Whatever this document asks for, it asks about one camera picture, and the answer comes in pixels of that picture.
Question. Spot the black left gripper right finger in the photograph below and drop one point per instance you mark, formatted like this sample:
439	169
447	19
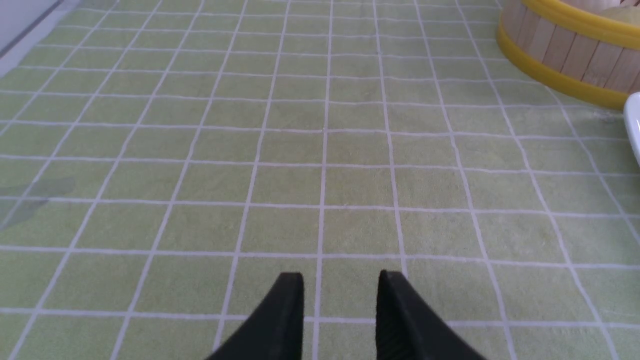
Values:
406	327

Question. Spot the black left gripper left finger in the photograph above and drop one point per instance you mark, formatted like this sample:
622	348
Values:
275	329

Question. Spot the white square plate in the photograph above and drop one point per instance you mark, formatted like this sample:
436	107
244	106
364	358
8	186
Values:
631	113

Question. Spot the pale yellow steamed bun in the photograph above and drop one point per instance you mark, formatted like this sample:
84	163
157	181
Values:
625	14

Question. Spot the green checkered tablecloth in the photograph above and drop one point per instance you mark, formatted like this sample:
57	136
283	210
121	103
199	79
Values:
162	161

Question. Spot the bamboo steamer basket yellow rim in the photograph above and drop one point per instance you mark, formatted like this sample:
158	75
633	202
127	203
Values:
567	46

